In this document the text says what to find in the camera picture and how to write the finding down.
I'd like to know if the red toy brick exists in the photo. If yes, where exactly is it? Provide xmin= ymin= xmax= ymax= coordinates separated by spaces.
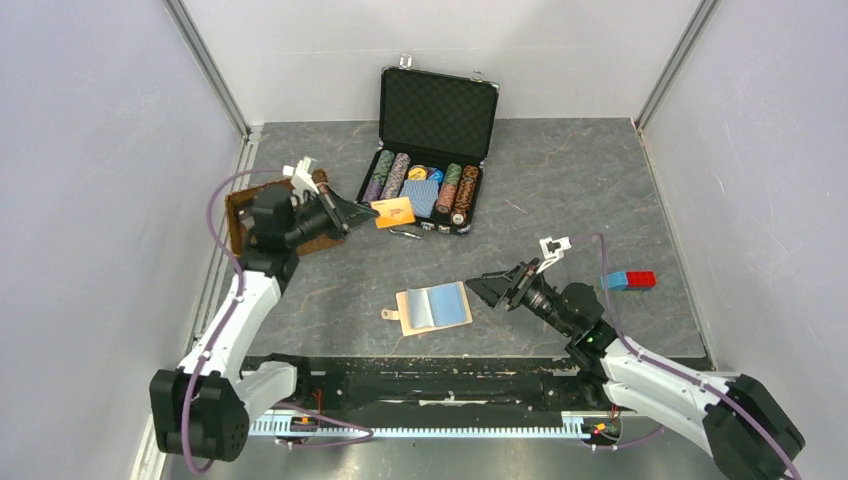
xmin=626 ymin=270 xmax=657 ymax=291

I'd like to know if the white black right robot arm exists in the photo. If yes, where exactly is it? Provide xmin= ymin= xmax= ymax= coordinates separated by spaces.
xmin=466 ymin=259 xmax=806 ymax=479

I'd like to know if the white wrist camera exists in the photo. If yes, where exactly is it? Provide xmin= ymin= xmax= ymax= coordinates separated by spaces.
xmin=537 ymin=236 xmax=572 ymax=273
xmin=281 ymin=156 xmax=319 ymax=198

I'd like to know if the blue toy brick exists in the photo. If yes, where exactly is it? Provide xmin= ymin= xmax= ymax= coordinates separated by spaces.
xmin=601 ymin=271 xmax=629 ymax=291

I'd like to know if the aluminium frame post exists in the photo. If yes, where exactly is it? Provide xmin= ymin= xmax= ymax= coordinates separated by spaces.
xmin=633 ymin=0 xmax=720 ymax=136
xmin=163 ymin=0 xmax=252 ymax=138

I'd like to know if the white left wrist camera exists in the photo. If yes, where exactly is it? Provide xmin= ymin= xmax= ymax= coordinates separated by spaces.
xmin=281 ymin=156 xmax=319 ymax=198

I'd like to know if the blue dealer button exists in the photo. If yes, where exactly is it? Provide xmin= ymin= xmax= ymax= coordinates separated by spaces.
xmin=427 ymin=168 xmax=445 ymax=185

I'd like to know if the red green chip stack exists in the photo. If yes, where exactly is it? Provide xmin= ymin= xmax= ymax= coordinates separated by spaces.
xmin=435 ymin=163 xmax=463 ymax=214

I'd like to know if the purple green chip stack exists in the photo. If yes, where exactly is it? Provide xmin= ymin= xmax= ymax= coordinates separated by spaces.
xmin=362 ymin=150 xmax=395 ymax=203

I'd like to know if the black poker chip case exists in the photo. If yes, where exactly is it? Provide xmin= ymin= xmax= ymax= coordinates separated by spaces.
xmin=356 ymin=53 xmax=501 ymax=236

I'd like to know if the left aluminium frame post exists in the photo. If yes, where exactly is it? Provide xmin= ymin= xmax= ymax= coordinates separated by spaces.
xmin=163 ymin=0 xmax=252 ymax=138

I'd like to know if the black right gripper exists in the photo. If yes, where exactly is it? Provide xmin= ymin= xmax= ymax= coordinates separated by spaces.
xmin=465 ymin=258 xmax=574 ymax=337

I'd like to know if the blue playing card deck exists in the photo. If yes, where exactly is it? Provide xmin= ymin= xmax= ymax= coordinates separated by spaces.
xmin=399 ymin=179 xmax=440 ymax=218

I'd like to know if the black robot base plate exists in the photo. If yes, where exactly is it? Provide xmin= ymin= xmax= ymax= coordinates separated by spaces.
xmin=268 ymin=354 xmax=611 ymax=429

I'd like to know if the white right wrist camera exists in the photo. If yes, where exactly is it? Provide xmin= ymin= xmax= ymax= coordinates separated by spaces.
xmin=537 ymin=236 xmax=572 ymax=273

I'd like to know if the yellow dealer button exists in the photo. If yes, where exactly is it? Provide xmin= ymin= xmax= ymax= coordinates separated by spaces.
xmin=407 ymin=165 xmax=429 ymax=180

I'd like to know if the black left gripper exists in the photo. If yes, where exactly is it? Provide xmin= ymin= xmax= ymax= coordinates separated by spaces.
xmin=283 ymin=183 xmax=379 ymax=247

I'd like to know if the right aluminium frame post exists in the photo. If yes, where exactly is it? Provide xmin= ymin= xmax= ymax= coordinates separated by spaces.
xmin=633 ymin=0 xmax=720 ymax=136

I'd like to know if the brown woven divided basket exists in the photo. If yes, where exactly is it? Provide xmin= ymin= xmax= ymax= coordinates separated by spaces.
xmin=225 ymin=171 xmax=344 ymax=263

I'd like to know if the brown orange chip stack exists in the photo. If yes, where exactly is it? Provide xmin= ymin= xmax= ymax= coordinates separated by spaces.
xmin=451 ymin=165 xmax=480 ymax=226

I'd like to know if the purple grey chip stack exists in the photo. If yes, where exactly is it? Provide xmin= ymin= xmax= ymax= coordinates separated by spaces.
xmin=379 ymin=153 xmax=410 ymax=200

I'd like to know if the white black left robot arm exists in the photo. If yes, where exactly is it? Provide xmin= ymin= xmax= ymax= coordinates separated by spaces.
xmin=149 ymin=183 xmax=379 ymax=474

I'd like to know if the white slotted cable duct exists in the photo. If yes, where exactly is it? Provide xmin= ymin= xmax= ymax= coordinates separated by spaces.
xmin=248 ymin=411 xmax=590 ymax=440

